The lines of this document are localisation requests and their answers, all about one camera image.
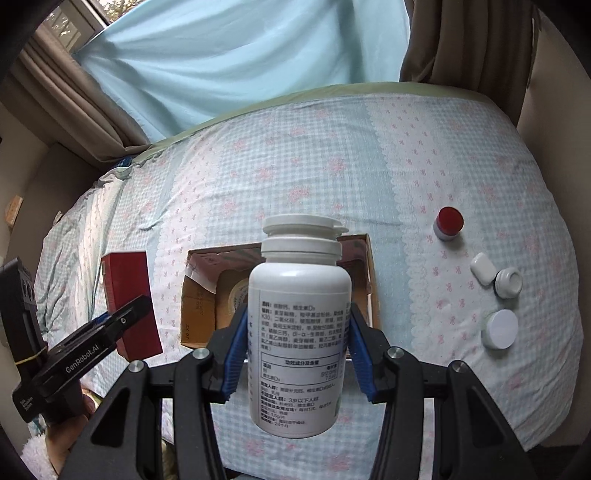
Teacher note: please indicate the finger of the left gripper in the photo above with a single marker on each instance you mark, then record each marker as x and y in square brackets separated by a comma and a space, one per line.
[101, 318]
[90, 344]

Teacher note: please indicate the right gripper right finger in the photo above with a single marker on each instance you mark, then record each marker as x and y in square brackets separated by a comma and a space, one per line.
[473, 439]

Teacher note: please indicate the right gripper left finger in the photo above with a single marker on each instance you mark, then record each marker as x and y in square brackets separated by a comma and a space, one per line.
[123, 438]

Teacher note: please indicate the red small carton box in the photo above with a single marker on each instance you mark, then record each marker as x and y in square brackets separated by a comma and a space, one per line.
[126, 282]

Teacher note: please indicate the white lid jar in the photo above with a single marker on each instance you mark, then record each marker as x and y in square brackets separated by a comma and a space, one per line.
[500, 330]

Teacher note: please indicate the yellow tape roll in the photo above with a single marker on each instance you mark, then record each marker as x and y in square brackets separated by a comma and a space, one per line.
[230, 295]

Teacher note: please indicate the small grey cream jar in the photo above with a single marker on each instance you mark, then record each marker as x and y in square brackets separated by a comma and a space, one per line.
[508, 283]

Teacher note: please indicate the white earbuds case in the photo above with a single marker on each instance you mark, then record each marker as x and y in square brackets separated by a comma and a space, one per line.
[483, 269]

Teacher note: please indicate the white pill bottle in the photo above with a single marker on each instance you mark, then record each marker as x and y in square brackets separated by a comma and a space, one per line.
[298, 307]

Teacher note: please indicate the red lid small jar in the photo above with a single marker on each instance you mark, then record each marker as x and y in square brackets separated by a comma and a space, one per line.
[448, 223]

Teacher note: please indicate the person's left hand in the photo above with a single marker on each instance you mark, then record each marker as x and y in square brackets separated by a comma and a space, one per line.
[60, 438]

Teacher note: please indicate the open cardboard box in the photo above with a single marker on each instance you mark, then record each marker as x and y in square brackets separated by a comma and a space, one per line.
[205, 268]

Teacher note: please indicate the small tissue pack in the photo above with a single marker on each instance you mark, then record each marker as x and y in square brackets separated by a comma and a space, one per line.
[12, 211]

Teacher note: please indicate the beige headboard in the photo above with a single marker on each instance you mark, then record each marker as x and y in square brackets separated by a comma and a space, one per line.
[60, 180]

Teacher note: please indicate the floral checked bed sheet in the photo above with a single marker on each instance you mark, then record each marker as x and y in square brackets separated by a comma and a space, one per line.
[383, 160]

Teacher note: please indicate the left brown curtain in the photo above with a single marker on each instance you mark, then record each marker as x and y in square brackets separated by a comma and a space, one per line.
[59, 102]

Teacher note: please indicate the brown curtain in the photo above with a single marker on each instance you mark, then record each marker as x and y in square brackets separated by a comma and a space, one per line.
[484, 46]
[59, 102]

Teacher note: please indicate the light blue hanging sheet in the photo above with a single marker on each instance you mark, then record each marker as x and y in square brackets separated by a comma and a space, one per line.
[171, 65]

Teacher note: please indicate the right brown curtain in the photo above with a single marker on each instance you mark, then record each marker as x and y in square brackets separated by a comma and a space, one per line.
[484, 46]

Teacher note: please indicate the window with frame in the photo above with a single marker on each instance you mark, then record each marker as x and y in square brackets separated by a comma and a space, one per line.
[75, 22]

